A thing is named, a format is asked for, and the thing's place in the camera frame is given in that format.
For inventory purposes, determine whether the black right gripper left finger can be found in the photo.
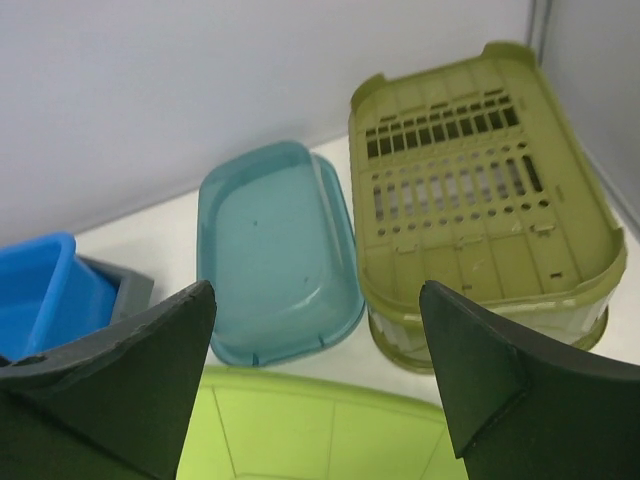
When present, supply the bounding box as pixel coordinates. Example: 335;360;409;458
1;281;216;479

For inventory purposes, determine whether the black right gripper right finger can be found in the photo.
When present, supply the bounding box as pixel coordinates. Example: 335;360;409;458
419;281;639;479

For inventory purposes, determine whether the teal transparent plastic tub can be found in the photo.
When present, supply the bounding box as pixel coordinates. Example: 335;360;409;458
196;141;364;367

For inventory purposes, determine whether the olive green slotted container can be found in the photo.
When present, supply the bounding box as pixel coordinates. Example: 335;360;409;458
348;41;627;373

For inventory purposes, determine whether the grey plastic bin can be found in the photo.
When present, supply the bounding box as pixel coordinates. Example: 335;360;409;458
80;256;154;324

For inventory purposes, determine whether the blue plastic tub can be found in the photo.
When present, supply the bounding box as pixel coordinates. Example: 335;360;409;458
1;232;117;362

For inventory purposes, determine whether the lime green plastic tub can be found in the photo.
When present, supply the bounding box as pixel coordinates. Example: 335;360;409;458
177;366;467;480

